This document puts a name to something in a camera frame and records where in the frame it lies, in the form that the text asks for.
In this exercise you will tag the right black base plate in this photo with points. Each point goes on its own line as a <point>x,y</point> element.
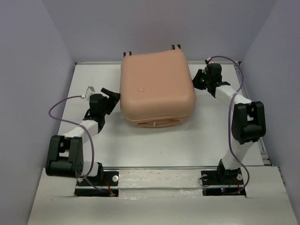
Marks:
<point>213,185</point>

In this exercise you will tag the pink hard-shell suitcase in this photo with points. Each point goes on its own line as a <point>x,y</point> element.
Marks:
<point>156,87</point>

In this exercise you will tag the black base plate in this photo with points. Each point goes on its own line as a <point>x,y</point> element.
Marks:
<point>213,185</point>
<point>107,187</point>

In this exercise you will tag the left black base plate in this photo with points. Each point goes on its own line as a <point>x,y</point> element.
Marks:
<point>107,187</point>

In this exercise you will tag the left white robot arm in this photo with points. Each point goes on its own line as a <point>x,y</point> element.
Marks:
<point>72,154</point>

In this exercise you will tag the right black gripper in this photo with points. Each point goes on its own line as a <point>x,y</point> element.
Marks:
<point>199,72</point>

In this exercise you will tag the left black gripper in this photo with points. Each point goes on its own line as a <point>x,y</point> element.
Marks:
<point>114,97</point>

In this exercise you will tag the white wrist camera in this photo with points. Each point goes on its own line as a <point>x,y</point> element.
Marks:
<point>89,91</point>
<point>209,61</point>

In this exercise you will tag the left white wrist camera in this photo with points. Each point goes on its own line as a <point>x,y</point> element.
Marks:
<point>89,91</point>

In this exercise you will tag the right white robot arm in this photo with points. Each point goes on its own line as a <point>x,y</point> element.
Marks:
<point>246,125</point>

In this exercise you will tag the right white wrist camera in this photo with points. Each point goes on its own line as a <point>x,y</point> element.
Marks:
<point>209,61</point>

